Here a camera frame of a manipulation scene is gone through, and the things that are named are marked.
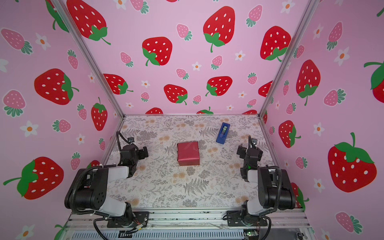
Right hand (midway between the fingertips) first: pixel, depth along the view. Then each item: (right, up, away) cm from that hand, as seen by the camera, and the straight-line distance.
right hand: (249, 145), depth 92 cm
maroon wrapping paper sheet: (-39, -5, -1) cm, 39 cm away
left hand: (-71, -2, +3) cm, 71 cm away
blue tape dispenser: (-14, +7, +12) cm, 20 cm away
